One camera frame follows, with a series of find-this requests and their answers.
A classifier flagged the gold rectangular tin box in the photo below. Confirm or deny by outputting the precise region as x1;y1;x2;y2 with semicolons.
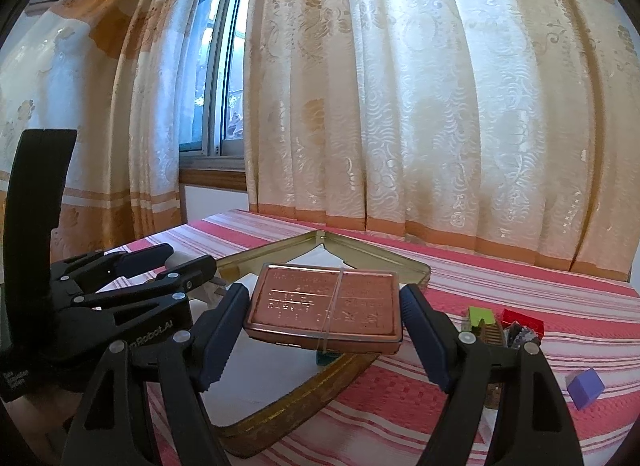
212;230;432;457

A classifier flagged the green toy block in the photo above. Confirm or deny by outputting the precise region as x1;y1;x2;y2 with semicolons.
467;306;494;331

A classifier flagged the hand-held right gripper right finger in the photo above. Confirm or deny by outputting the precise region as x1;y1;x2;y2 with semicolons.
400;283;586;466

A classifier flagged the narrow cream patterned curtain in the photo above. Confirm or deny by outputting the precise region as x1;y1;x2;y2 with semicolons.
0;0;261;267

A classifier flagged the red striped bedspread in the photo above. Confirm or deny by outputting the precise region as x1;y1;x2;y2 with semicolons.
100;208;640;466

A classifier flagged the wide cream patterned curtain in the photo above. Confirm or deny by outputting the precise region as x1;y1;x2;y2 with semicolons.
243;0;640;281

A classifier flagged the copper tin case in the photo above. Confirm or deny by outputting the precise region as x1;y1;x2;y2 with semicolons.
243;262;404;357

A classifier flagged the wooden comb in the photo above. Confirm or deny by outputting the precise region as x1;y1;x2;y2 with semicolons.
470;320;507;409

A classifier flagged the purple toy block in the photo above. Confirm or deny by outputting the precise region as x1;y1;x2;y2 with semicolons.
566;367;606;411

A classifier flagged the white paper sheet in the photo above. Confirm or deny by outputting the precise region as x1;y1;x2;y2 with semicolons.
200;251;353;427

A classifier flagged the wooden window sill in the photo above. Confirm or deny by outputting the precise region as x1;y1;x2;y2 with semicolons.
177;168;248;193

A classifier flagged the red toy block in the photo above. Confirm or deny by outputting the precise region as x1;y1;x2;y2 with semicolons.
501;308;546;341

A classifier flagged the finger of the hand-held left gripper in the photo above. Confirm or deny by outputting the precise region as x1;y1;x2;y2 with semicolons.
72;255;218;307
50;243;175;291

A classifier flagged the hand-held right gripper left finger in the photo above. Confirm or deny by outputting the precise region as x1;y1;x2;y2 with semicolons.
60;283;251;466

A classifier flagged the sliding glass window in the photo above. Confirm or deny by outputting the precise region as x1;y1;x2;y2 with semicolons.
177;0;256;159

